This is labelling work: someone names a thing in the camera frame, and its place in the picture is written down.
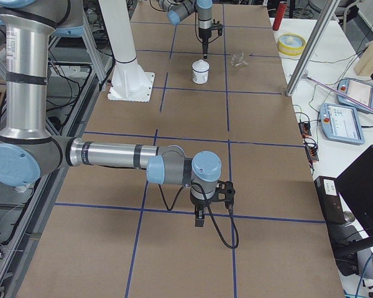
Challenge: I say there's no white cup lid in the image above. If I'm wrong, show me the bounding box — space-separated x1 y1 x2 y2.
192 60 210 72

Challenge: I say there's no white enamel cup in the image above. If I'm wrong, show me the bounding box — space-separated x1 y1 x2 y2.
192 68 210 84

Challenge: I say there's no red cylinder bottle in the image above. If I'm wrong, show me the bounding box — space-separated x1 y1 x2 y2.
272 1 287 31

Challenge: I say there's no yellow tape roll with dish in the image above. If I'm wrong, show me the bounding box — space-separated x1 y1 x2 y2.
277 33 306 56

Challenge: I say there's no pink grabber stick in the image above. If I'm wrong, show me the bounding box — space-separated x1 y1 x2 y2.
302 74 373 114

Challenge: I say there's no orange circuit board lower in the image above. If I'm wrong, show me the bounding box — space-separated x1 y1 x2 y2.
305 143 319 163

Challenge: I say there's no orange circuit board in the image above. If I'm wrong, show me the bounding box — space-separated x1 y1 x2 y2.
305 143 319 163
298 121 311 137

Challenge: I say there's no black desktop box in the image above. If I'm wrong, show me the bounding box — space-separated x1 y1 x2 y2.
314 176 348 225

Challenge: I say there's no orange circuit board upper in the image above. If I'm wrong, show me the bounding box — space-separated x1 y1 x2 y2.
298 121 311 137

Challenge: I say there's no near blue teach pendant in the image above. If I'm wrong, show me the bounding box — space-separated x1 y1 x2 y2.
319 103 365 145

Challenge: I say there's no blue teach pendant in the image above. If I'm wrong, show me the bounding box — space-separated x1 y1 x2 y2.
338 78 373 108
319 103 365 145

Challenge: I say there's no black computer monitor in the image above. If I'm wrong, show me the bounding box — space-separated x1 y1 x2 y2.
336 145 373 231

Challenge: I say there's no far blue teach pendant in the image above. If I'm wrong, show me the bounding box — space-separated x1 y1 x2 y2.
338 78 373 108

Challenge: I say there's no wooden beam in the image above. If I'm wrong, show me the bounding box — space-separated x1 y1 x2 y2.
354 41 373 76

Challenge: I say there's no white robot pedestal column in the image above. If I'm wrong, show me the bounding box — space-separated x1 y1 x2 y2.
99 0 155 102

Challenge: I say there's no aluminium frame post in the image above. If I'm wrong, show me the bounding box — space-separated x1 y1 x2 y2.
285 0 339 96

